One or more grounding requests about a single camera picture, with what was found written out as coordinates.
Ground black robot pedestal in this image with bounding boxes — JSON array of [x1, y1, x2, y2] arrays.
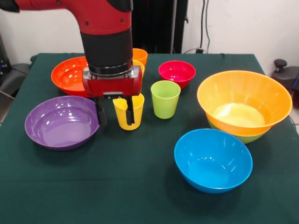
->
[[132, 0, 189, 54]]

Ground blue bowl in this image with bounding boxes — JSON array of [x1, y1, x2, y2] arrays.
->
[[174, 128, 254, 195]]

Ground orange cup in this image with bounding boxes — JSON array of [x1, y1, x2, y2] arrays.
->
[[132, 48, 149, 68]]

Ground green bowl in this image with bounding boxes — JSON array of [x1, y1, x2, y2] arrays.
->
[[206, 116, 273, 144]]

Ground dark green tablecloth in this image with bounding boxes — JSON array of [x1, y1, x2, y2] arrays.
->
[[0, 53, 299, 224]]

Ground yellow cup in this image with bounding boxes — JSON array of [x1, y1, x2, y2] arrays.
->
[[112, 93, 145, 131], [133, 60, 145, 77]]

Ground black equipment box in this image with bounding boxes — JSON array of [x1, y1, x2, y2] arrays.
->
[[0, 32, 11, 79]]

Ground large orange bowl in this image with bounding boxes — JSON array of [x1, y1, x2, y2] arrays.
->
[[197, 70, 293, 137]]

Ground blue cable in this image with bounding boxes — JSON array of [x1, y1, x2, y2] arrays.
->
[[288, 72, 299, 94]]

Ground purple bowl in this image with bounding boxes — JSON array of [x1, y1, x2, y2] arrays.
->
[[24, 95, 101, 152]]

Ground black hanging cables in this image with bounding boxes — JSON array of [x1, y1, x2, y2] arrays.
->
[[200, 0, 211, 53]]

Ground green cup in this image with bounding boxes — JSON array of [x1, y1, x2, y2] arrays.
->
[[150, 80, 182, 120]]

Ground small pink bowl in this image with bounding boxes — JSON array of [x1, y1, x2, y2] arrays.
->
[[158, 60, 197, 90]]

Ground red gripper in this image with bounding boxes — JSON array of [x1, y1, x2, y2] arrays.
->
[[82, 65, 143, 128]]

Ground red bowl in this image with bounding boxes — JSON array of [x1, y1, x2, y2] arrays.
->
[[50, 56, 91, 98]]

